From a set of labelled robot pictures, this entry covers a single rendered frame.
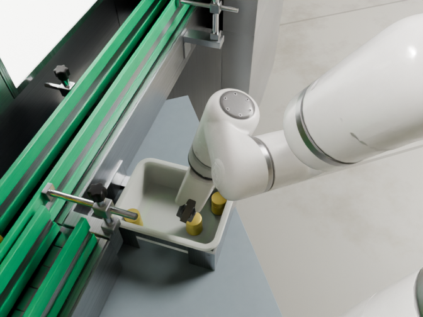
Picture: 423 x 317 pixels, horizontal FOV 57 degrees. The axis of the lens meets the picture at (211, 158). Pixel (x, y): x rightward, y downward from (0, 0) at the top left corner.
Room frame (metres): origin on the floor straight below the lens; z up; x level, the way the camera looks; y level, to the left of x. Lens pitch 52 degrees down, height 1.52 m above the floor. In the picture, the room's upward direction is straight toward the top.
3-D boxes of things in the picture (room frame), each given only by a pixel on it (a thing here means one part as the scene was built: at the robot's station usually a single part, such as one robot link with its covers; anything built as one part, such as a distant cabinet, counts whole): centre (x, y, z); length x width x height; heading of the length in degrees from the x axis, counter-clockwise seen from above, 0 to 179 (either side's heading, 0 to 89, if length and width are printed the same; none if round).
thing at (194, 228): (0.40, 0.04, 0.79); 0.04 x 0.04 x 0.04
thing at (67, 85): (0.63, 0.32, 0.94); 0.07 x 0.04 x 0.13; 73
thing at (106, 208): (0.34, 0.20, 0.95); 0.17 x 0.03 x 0.12; 73
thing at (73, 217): (0.35, 0.22, 0.85); 0.09 x 0.04 x 0.07; 73
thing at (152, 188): (0.42, 0.07, 0.80); 0.22 x 0.17 x 0.09; 73
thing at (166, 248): (0.43, 0.10, 0.79); 0.27 x 0.17 x 0.08; 73
